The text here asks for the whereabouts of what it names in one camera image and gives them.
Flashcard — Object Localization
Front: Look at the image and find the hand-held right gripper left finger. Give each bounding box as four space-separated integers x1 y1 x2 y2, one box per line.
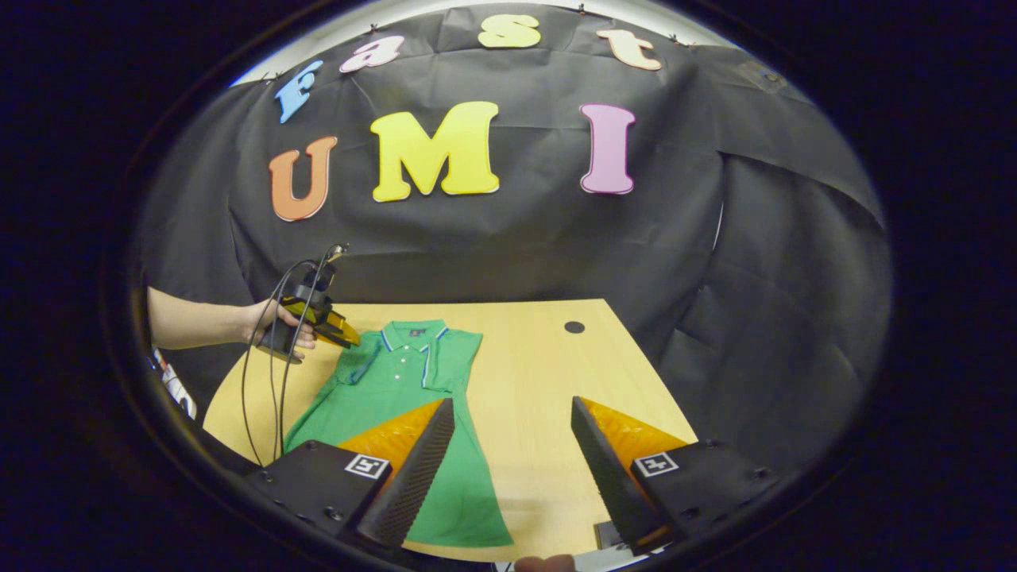
245 397 458 551

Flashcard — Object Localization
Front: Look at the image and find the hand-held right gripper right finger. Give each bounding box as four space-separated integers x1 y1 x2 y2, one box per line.
570 396 783 557

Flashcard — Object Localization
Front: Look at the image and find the green T-shirt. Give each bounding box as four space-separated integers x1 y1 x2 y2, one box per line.
284 319 515 549

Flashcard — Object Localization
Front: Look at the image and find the dark grey flat object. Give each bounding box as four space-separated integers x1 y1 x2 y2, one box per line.
594 520 636 551

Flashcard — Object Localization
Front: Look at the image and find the row of black cloth clips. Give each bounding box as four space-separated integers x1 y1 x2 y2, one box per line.
266 2 696 82

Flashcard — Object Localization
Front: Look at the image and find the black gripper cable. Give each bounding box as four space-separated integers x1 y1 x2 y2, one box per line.
240 253 338 468

